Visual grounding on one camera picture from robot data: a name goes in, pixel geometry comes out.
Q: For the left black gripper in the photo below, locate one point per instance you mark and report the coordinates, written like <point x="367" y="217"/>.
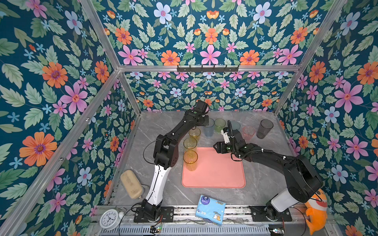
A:
<point x="205" y="121"/>

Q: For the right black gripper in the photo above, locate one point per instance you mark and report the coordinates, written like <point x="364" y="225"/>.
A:
<point x="220" y="145"/>

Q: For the blue tall glass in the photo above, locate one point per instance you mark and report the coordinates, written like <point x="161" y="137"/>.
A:
<point x="209" y="128"/>

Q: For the light green tall glass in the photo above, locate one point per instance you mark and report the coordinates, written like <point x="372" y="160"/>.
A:
<point x="190" y="144"/>

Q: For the pink plastic tray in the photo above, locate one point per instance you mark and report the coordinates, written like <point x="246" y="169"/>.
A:
<point x="214" y="170"/>

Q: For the yellow tall glass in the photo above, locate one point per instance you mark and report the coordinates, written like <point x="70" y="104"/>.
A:
<point x="190" y="160"/>

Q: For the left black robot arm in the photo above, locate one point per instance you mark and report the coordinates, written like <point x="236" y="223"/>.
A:
<point x="166" y="154"/>

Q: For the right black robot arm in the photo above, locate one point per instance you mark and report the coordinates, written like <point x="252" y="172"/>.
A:
<point x="303" y="182"/>

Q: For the short amber glass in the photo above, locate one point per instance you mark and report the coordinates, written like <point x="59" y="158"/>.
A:
<point x="195" y="133"/>

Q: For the short pink glass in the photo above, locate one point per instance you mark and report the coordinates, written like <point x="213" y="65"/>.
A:
<point x="248" y="132"/>

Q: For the teal tall glass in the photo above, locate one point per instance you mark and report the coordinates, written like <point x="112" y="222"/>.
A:
<point x="235" y="125"/>

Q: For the short green glass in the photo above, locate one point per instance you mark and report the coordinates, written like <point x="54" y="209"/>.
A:
<point x="219" y="125"/>

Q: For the grey smoke tall glass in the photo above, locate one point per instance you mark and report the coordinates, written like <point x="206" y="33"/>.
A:
<point x="264" y="128"/>

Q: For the blue tissue pack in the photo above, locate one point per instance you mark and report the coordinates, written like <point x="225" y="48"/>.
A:
<point x="211" y="210"/>

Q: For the white vent grille strip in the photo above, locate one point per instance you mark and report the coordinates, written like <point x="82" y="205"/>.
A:
<point x="188" y="230"/>

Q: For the beige sponge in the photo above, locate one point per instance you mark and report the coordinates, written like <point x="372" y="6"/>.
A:
<point x="131" y="184"/>

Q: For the orange shark plush toy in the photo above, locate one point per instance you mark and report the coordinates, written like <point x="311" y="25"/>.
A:
<point x="316" y="211"/>

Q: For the white alarm clock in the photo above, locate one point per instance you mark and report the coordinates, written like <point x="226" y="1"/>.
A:
<point x="111" y="219"/>

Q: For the black hook rail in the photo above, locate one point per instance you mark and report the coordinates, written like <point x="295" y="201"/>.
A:
<point x="208" y="68"/>

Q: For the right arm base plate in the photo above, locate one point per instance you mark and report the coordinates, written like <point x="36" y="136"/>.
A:
<point x="260" y="214"/>

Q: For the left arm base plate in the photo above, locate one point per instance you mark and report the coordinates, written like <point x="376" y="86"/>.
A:
<point x="166" y="215"/>

